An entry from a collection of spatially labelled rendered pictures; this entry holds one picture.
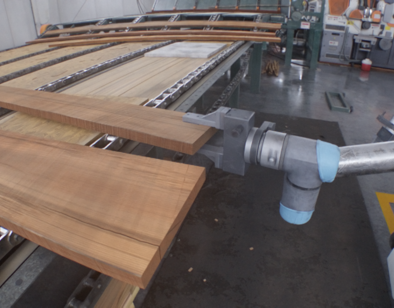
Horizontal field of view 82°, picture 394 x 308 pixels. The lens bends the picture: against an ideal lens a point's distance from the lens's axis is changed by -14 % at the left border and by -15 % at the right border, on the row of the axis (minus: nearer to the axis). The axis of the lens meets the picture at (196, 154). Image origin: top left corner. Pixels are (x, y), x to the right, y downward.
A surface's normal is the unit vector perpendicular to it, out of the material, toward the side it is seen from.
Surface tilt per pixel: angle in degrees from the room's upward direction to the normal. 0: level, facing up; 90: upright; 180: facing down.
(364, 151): 30
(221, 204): 0
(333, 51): 90
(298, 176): 90
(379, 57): 90
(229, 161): 90
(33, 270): 0
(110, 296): 0
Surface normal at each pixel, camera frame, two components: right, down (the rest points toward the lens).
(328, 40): -0.31, 0.49
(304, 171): -0.51, 0.47
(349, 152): -0.40, -0.58
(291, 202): -0.74, 0.36
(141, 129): -0.02, -0.86
